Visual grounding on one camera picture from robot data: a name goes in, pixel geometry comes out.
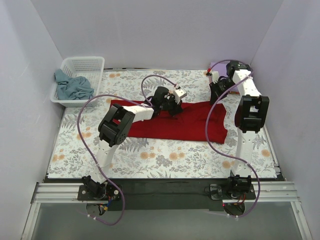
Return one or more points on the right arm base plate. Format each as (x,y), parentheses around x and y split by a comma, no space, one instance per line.
(219,191)

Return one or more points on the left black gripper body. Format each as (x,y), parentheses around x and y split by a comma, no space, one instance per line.
(173,105)

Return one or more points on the folded purple t shirt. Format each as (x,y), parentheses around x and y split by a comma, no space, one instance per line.
(221,67)

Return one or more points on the aluminium rail frame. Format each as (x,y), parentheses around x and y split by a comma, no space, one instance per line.
(164,209)

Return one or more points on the white plastic basket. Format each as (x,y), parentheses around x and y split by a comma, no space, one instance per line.
(91,67)

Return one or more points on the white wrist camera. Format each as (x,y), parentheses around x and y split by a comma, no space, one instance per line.
(212,75)
(179,93)

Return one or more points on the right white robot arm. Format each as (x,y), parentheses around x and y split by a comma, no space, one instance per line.
(249,119)

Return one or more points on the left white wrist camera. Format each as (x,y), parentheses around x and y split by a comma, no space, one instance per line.
(179,93)

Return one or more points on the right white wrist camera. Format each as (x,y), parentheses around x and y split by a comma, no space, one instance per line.
(212,75)

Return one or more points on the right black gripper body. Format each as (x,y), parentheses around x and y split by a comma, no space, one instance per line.
(215,91)

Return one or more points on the red t shirt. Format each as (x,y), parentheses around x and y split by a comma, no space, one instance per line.
(186,126)

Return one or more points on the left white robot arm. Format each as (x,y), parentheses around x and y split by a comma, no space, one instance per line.
(114,129)

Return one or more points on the floral tablecloth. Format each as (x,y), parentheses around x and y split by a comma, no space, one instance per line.
(78,137)

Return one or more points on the blue-grey t shirt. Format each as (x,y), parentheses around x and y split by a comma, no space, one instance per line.
(72,88)

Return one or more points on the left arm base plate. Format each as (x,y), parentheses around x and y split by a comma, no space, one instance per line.
(100,192)

